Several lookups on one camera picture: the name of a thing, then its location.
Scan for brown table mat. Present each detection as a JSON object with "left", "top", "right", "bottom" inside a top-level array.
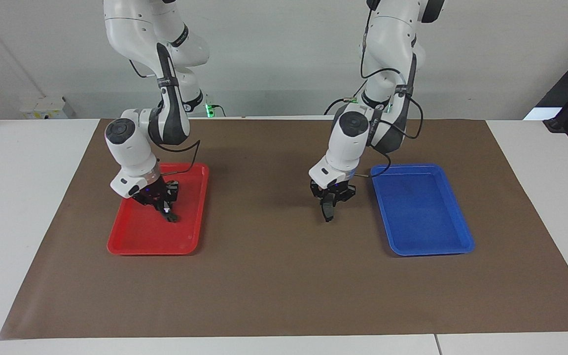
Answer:
[{"left": 0, "top": 118, "right": 568, "bottom": 341}]

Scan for black base cable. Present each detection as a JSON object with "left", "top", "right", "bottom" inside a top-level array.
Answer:
[{"left": 323, "top": 96, "right": 359, "bottom": 117}]

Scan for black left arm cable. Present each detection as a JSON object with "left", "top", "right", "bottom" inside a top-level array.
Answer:
[{"left": 355, "top": 9, "right": 425, "bottom": 179}]

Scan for red plastic tray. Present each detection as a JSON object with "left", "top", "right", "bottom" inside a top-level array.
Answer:
[{"left": 107, "top": 163, "right": 210, "bottom": 256}]

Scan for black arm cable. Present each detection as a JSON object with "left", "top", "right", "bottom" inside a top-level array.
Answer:
[
  {"left": 355, "top": 9, "right": 425, "bottom": 179},
  {"left": 128, "top": 58, "right": 202, "bottom": 177}
]

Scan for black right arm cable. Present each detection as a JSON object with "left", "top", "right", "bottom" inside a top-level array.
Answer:
[{"left": 128, "top": 58, "right": 202, "bottom": 177}]

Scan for blue plastic tray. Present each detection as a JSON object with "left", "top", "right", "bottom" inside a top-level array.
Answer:
[{"left": 370, "top": 164, "right": 475, "bottom": 257}]

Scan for white wall socket box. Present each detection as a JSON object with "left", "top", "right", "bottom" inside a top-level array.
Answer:
[{"left": 20, "top": 96, "right": 75, "bottom": 120}]

